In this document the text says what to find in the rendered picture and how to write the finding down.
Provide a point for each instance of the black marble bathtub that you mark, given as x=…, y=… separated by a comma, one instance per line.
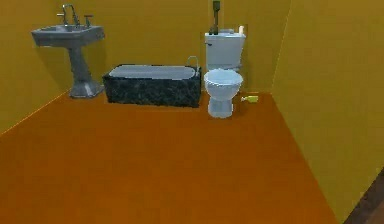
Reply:
x=152, y=86

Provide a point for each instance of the grey bathtub faucet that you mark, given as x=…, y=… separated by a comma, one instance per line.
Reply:
x=193, y=60

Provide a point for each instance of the yellow spray bottle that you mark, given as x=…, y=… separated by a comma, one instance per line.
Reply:
x=251, y=98

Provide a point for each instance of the white toilet paper roll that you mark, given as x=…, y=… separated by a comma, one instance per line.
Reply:
x=241, y=29

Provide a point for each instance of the grey sink faucet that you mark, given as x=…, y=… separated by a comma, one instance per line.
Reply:
x=68, y=13

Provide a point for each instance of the grey pedestal sink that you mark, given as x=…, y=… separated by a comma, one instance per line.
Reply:
x=77, y=60

